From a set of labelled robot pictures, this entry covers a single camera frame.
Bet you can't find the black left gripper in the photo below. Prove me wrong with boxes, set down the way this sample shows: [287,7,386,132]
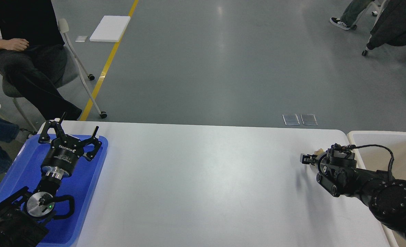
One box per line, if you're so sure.
[38,112,103,178]

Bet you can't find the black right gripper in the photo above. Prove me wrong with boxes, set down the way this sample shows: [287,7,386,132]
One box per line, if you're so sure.
[300,153,333,176]

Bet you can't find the beige paper ball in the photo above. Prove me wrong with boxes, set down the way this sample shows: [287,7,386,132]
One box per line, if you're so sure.
[314,148,325,156]

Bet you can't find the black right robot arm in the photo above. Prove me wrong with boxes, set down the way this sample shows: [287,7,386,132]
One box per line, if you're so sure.
[300,143,406,240]

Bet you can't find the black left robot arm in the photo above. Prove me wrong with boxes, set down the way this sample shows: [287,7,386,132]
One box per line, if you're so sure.
[0,115,102,247]

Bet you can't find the right clear floor plate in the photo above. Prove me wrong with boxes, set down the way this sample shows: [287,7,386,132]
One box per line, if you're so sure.
[300,114,318,126]

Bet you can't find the clear floor plate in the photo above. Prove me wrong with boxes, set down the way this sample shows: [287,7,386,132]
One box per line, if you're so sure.
[282,114,300,126]
[300,114,318,126]

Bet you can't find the left clear floor plate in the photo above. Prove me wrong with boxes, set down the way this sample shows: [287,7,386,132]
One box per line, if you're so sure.
[282,114,300,126]

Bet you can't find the blue plastic tray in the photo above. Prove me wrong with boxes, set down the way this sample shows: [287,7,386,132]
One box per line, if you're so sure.
[0,134,108,247]

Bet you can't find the grey rolling chair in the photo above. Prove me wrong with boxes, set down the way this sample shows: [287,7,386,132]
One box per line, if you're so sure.
[2,18,107,132]

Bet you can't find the beige plastic bin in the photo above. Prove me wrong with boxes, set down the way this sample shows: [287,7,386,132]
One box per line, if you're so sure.
[346,131,406,247]

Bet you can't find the small white floor card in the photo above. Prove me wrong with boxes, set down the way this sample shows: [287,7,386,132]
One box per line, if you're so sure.
[75,36,88,43]

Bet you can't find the seated person in black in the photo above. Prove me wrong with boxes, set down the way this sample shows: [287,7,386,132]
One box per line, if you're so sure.
[0,0,82,120]

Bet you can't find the white foam board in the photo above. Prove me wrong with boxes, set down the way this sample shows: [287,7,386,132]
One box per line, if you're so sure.
[89,15,131,42]

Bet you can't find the person with checkered shoe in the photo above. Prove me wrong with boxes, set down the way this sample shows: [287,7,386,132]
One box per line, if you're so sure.
[329,0,373,30]

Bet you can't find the chair with black jacket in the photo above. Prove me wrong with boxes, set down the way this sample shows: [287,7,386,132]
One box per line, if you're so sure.
[362,0,406,56]

